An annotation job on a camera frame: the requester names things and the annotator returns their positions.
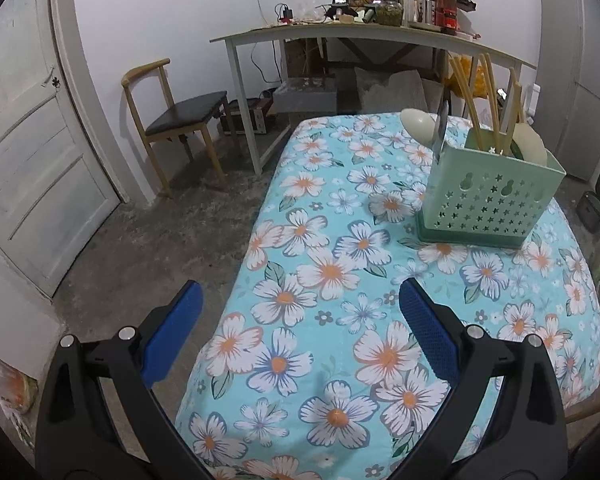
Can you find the wooden chair black seat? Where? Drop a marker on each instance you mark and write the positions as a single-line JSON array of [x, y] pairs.
[[177, 121]]

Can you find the floral blue tablecloth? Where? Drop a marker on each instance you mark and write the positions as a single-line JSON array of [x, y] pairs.
[[329, 360]]

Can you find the grey storage box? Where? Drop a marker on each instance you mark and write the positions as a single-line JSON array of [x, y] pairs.
[[306, 95]]

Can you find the grey refrigerator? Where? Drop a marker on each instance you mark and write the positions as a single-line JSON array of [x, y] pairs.
[[567, 116]]

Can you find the cream plastic ladle spoon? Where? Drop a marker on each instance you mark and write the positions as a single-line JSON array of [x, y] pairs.
[[419, 125]]

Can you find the green perforated utensil holder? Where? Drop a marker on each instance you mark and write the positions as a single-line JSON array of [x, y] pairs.
[[479, 198]]

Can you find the red bottle on desk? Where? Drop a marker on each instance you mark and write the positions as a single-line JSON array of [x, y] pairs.
[[446, 16]]

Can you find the white panel door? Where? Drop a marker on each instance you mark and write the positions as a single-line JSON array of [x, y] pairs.
[[53, 194]]

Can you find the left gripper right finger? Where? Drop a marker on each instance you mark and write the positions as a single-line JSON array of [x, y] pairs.
[[526, 437]]

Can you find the long white desk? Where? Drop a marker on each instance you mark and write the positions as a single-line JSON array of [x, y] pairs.
[[378, 48]]

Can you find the yellow plastic bag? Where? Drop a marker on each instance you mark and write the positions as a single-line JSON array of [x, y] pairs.
[[478, 86]]

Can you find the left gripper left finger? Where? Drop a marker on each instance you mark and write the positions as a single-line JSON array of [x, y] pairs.
[[75, 435]]

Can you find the wooden chopstick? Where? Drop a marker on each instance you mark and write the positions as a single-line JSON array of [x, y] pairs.
[[460, 77], [510, 110], [471, 76], [493, 100], [518, 112]]

